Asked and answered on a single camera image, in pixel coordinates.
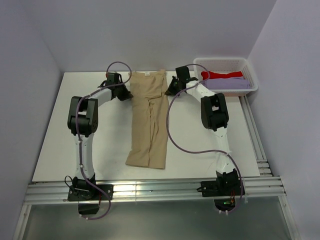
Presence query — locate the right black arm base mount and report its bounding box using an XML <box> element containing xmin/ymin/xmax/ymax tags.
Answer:
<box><xmin>196</xmin><ymin>169</ymin><xmax>246</xmax><ymax>213</ymax></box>

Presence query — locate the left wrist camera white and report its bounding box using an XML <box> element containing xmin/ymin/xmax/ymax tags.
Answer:
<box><xmin>105</xmin><ymin>72</ymin><xmax>119</xmax><ymax>78</ymax></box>

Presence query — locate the red rolled t shirt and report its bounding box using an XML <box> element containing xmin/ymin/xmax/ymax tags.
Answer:
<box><xmin>201</xmin><ymin>71</ymin><xmax>244</xmax><ymax>80</ymax></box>

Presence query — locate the lilac rolled t shirt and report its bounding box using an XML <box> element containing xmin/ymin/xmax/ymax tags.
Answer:
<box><xmin>203</xmin><ymin>77</ymin><xmax>251</xmax><ymax>90</ymax></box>

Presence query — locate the beige t shirt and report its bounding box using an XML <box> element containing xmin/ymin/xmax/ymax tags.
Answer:
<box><xmin>125</xmin><ymin>69</ymin><xmax>169</xmax><ymax>170</ymax></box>

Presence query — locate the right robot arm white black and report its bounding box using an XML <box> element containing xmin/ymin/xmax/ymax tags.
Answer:
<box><xmin>165</xmin><ymin>64</ymin><xmax>245</xmax><ymax>197</ymax></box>

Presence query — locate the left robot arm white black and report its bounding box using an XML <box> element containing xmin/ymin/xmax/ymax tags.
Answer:
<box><xmin>67</xmin><ymin>72</ymin><xmax>133</xmax><ymax>200</ymax></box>

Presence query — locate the aluminium frame rail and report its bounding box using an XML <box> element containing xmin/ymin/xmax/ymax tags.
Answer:
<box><xmin>12</xmin><ymin>71</ymin><xmax>301</xmax><ymax>240</ymax></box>

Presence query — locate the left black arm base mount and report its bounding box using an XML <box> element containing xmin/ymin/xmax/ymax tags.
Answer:
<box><xmin>67</xmin><ymin>181</ymin><xmax>114</xmax><ymax>217</ymax></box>

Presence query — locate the white plastic basket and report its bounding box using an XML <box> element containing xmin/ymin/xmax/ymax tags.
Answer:
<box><xmin>193</xmin><ymin>57</ymin><xmax>258</xmax><ymax>96</ymax></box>

